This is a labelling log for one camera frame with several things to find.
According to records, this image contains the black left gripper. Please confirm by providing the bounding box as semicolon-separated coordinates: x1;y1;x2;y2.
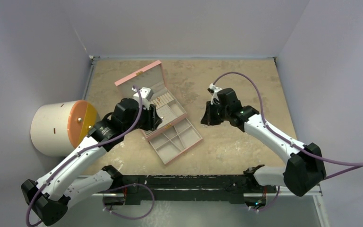
123;101;161;134

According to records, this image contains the pink jewelry box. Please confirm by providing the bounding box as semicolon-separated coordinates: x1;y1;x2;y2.
114;61;188;140

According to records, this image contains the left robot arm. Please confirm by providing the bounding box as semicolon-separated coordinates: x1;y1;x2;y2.
21;98;162;227

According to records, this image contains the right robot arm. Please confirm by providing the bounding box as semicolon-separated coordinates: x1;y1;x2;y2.
201;84;327;196

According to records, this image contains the white cylinder orange lid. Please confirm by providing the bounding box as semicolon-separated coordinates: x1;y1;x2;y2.
30;100;100;157

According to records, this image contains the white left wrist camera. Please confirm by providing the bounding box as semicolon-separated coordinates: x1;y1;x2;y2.
132;87;154;109

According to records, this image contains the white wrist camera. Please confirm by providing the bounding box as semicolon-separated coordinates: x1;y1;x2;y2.
132;87;154;109
208;83;222;105

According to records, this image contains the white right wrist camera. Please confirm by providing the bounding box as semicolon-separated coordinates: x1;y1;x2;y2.
208;83;222;105

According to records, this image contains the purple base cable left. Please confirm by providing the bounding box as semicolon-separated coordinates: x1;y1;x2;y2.
102;183;156;220

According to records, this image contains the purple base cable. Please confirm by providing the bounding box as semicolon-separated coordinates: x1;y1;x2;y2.
102;183;156;220
248;184;281;213

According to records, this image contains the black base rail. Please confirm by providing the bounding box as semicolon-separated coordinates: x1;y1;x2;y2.
102;166;277;207

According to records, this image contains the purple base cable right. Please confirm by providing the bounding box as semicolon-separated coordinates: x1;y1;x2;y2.
248;184;281;213

